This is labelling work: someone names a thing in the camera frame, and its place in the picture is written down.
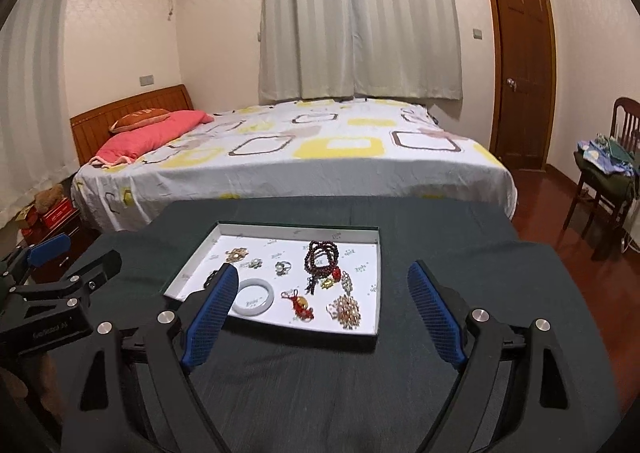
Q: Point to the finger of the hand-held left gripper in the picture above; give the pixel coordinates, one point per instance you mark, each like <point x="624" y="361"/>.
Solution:
<point x="50" y="249"/>
<point x="100" y="270"/>

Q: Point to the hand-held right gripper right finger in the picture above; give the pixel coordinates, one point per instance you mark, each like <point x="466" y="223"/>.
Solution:
<point x="435" y="318"/>

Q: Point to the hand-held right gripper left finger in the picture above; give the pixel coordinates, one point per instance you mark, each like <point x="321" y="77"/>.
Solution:
<point x="210" y="318"/>

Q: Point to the pearl cluster brooch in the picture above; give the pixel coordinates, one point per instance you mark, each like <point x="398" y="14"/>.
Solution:
<point x="255" y="263"/>

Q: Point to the clear crystal brooch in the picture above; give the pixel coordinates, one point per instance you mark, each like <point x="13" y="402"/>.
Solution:
<point x="346" y="285"/>

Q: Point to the green tray box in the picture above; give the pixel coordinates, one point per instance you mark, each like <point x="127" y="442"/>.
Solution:
<point x="260" y="238"/>

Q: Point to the red and gold charm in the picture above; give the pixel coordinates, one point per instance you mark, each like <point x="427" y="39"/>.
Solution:
<point x="329" y="283"/>

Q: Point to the red box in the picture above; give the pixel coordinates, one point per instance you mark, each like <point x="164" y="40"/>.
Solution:
<point x="57" y="215"/>

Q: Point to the white jade bangle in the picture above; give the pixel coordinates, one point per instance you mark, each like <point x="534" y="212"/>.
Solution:
<point x="255" y="309"/>

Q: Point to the brown teddy bear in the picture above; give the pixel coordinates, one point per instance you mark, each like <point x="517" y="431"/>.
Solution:
<point x="47" y="198"/>

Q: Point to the gold flower brooch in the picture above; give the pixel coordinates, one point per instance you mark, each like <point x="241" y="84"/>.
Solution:
<point x="235" y="254"/>

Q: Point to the wooden headboard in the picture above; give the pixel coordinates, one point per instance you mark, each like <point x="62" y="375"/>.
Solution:
<point x="90" y="133"/>

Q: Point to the dark grey tablecloth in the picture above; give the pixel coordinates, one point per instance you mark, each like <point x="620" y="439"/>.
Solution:
<point x="325" y="383"/>

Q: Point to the pink pillow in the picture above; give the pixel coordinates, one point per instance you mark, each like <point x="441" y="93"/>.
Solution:
<point x="150" y="133"/>

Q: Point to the orange pillow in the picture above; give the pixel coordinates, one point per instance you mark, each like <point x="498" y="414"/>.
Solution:
<point x="137" y="118"/>

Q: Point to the bed with patterned sheet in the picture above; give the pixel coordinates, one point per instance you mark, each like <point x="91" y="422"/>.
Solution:
<point x="325" y="173"/>

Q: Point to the pile of clothes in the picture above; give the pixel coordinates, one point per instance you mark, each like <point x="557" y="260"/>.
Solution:
<point x="605" y="158"/>

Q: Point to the wooden door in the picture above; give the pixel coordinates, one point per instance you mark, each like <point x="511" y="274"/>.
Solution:
<point x="522" y="58"/>

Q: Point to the wooden chair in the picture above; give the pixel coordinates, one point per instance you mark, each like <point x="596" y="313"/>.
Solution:
<point x="627" y="115"/>

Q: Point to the white curtain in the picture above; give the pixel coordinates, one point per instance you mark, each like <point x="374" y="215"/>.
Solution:
<point x="350" y="8"/>

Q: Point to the wall socket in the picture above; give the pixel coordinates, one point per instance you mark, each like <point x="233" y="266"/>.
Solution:
<point x="146" y="80"/>

